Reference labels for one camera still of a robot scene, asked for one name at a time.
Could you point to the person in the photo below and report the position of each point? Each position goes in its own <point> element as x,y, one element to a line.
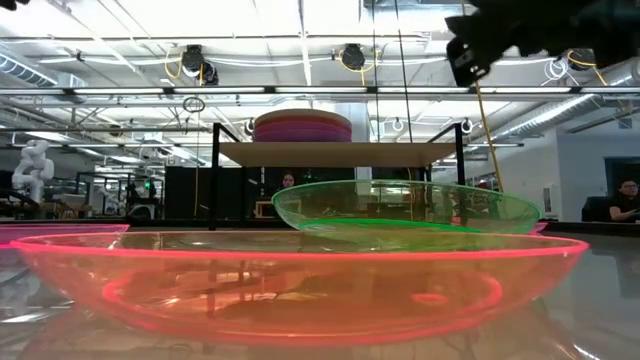
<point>627,200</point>
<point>288,181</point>

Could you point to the long light strip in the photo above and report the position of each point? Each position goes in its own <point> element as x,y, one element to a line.
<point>320,90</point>

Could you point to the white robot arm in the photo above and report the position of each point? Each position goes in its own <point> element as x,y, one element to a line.
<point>32,167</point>

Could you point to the purple opaque plate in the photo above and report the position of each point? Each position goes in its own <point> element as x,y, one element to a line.
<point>302,137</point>

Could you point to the translucent orange plate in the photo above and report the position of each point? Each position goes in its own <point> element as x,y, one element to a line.
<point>300,300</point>

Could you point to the translucent pink plate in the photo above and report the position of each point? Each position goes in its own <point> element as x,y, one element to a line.
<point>50,232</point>
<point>539,229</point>

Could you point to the translucent green plate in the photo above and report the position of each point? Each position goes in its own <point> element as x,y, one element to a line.
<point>400,205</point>

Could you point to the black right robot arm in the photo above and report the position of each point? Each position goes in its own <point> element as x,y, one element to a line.
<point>600,25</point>

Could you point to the wooden shelf with black legs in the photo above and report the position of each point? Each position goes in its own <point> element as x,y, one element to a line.
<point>340,154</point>

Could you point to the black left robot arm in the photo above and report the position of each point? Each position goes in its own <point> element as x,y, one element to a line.
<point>10,3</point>

